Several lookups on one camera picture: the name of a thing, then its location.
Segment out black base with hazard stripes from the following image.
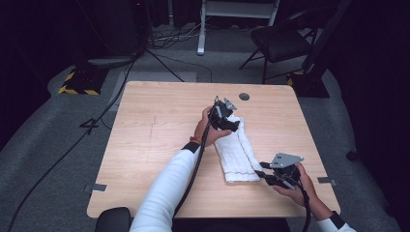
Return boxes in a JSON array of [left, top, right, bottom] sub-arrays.
[[57, 65, 109, 97]]

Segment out right hand-held gripper black cable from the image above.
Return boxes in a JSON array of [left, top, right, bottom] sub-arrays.
[[290, 179, 312, 232]]

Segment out small black floor object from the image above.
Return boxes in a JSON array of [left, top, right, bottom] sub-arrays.
[[345, 148, 359, 162]]

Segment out person's dark lap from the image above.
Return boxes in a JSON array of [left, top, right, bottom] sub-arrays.
[[172, 217, 291, 232]]

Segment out long black floor cable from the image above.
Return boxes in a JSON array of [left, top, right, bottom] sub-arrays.
[[7, 51, 144, 232]]

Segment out black folding chair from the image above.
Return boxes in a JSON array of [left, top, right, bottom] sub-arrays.
[[238, 9, 321, 85]]

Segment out hand-held gripper black cable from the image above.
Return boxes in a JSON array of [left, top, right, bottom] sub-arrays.
[[290, 179, 312, 232], [173, 107, 218, 219]]

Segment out person's right hand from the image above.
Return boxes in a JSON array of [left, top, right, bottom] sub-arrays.
[[273, 162, 335, 222]]

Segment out left hand-held gripper black cable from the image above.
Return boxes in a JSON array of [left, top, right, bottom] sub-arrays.
[[173, 107, 218, 219]]

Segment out bundle of floor cables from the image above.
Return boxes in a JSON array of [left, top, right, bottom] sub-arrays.
[[146, 21, 208, 51]]

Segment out black equipment cabinet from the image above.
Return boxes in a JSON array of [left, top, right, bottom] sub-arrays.
[[93, 0, 151, 58]]

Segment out thin black floor cable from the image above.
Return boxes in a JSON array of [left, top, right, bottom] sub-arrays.
[[154, 52, 214, 83]]

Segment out white metal desk frame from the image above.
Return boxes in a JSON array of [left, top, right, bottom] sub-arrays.
[[196, 0, 281, 57]]

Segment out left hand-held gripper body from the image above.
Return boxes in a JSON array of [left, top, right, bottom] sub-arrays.
[[209, 96, 238, 130]]

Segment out grey tape strip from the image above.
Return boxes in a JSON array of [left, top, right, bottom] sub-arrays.
[[84, 183, 107, 193], [316, 176, 339, 188]]

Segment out black seat armrest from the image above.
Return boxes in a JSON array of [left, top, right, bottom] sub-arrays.
[[94, 206, 132, 232]]

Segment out black stand with base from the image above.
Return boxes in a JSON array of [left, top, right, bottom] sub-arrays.
[[286, 0, 353, 99]]

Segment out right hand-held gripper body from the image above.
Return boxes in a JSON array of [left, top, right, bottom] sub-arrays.
[[269, 152, 305, 189]]

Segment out person's left hand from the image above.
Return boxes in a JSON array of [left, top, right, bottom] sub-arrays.
[[193, 106, 233, 148]]

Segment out white towel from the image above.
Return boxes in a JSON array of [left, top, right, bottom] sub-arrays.
[[214, 114, 264, 185]]

